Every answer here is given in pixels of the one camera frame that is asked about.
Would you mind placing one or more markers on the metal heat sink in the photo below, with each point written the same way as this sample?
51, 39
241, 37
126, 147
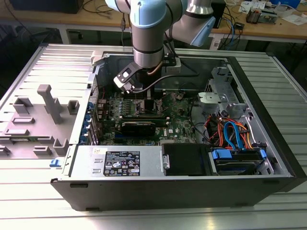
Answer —
253, 15

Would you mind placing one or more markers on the small black box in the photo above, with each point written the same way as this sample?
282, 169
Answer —
239, 26

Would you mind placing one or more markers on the black graphics card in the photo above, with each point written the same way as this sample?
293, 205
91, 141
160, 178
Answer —
138, 129

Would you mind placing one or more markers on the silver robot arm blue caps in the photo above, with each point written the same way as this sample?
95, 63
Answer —
147, 36

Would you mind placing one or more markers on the grey metal device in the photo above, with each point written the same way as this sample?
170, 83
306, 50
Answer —
271, 16

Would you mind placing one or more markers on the blue slot latch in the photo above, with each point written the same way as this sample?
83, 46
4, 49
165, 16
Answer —
85, 128
83, 139
88, 118
90, 106

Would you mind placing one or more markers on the dark office chair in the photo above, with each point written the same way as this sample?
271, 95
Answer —
14, 48

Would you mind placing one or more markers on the silver drive cage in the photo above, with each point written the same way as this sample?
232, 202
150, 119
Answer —
223, 79

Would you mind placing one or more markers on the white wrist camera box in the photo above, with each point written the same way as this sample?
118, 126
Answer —
124, 77
173, 68

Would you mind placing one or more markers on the black computer box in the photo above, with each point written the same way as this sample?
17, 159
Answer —
48, 6

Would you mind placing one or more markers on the wooden desk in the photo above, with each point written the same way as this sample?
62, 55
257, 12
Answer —
48, 20

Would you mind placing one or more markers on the white paper sheet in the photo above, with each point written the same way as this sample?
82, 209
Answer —
293, 19

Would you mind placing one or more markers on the hard disk in blue carrier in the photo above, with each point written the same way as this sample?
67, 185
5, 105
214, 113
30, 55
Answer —
236, 166

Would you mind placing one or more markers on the silver power supply unit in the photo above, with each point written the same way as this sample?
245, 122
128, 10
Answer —
148, 163

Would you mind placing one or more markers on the silver metal bracket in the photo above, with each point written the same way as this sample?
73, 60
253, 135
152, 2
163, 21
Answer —
208, 98

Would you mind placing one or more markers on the grey corner block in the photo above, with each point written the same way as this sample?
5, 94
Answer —
97, 57

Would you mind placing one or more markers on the black plastic shroud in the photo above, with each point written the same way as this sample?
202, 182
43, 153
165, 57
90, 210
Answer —
184, 159

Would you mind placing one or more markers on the grey parts rack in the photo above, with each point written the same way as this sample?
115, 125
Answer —
36, 124

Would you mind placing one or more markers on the black tower computer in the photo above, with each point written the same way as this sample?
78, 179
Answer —
220, 14

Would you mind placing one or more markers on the CPU socket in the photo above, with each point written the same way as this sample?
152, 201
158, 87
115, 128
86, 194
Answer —
141, 106

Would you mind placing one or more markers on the black PC case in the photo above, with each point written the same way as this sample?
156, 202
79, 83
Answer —
168, 194

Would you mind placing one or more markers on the green motherboard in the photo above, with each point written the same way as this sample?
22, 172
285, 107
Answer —
177, 119

